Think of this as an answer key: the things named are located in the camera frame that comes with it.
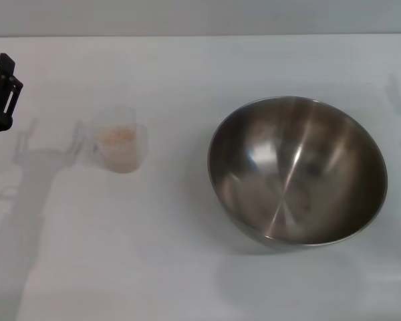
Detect clear plastic measuring cup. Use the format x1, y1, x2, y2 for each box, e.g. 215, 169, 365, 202
75, 105, 150, 174

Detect stainless steel mixing bowl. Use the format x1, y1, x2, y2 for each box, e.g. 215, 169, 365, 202
207, 96, 388, 251

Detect white rice grains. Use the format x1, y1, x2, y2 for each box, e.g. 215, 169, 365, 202
98, 128, 137, 173

